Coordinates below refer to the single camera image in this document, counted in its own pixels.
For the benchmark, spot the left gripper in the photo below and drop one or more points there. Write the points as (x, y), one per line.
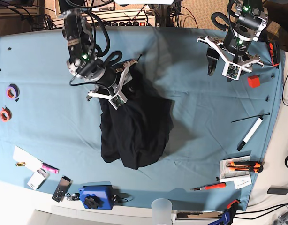
(230, 49)

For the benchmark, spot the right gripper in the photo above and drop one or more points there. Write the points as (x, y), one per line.
(115, 83)

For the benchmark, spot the black t-shirt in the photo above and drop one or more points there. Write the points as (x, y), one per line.
(138, 131)

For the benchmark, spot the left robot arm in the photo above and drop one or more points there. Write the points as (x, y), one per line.
(243, 25)

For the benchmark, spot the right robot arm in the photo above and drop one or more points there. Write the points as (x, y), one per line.
(85, 55)

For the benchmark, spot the red cube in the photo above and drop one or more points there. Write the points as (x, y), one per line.
(254, 81)

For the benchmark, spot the power strip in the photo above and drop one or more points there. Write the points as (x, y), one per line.
(125, 23)

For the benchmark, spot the orange black tool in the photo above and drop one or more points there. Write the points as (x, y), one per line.
(274, 51)

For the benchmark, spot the white marker pen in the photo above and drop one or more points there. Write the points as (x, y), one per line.
(250, 133)

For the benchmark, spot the blue table cloth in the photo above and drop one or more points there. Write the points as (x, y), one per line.
(55, 123)

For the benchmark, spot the orange utility knife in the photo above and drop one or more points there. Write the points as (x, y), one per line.
(250, 166)

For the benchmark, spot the purple tape roll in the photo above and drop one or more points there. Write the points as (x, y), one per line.
(12, 92)

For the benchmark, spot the white business card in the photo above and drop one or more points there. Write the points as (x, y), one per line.
(242, 182)

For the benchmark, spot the orange screwdriver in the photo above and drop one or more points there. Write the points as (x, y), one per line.
(210, 187)

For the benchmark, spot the pink marker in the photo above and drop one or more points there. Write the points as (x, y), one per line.
(50, 168)

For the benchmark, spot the black remote control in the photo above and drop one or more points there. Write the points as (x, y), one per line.
(61, 189)

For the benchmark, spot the blue plastic box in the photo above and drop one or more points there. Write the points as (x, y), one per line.
(97, 197)

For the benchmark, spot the red tape roll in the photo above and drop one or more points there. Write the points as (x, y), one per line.
(5, 114)

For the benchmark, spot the white paper sheet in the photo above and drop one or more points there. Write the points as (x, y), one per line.
(31, 162)

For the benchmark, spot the white card box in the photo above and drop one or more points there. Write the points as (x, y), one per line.
(37, 179)

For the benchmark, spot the brass battery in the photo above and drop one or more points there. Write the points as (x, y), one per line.
(18, 164)

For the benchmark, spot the frosted plastic cup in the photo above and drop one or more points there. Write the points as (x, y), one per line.
(161, 212)

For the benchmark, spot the blue orange clamp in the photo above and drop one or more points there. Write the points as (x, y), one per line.
(228, 215)

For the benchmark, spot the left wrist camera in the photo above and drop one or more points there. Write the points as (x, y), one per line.
(232, 71)

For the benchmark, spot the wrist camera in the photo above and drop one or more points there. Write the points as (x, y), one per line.
(232, 71)
(118, 100)

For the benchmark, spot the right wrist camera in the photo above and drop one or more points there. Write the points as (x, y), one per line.
(118, 100)

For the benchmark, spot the black cable tie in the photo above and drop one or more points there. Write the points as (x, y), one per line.
(260, 115)

